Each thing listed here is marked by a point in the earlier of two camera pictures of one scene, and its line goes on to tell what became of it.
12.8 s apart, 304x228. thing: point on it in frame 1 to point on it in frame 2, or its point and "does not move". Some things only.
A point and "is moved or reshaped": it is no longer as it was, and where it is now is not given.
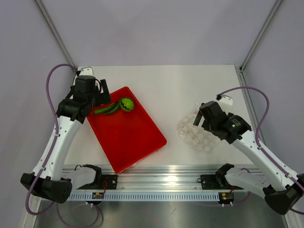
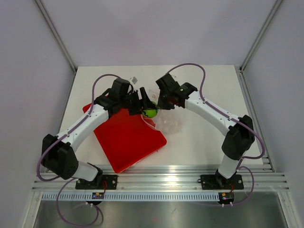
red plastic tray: [126, 137] does not move
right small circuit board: [225, 197] does not move
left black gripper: [103, 98] to [146, 103]
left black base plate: [107, 182] does not move
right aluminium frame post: [260, 34] does not move
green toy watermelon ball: [127, 104] is moved or reshaped
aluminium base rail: [167, 178] does not move
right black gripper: [198, 118] to [161, 104]
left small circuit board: [96, 195] does not move
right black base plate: [210, 182] does not move
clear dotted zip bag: [194, 136] to [168, 121]
